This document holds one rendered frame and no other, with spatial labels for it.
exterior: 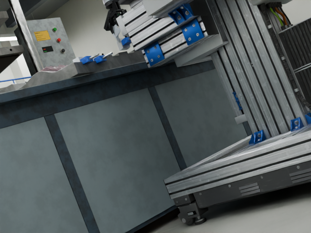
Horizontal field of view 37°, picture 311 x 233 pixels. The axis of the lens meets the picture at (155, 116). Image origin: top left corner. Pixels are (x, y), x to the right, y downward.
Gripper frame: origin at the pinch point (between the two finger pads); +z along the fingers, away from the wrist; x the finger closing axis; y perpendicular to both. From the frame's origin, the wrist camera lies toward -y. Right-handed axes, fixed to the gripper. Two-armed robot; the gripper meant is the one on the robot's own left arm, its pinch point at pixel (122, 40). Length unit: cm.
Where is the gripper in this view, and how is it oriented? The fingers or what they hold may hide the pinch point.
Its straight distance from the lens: 246.6
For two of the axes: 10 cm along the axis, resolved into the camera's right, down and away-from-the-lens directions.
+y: 5.7, -3.2, -7.6
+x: 7.5, -1.9, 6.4
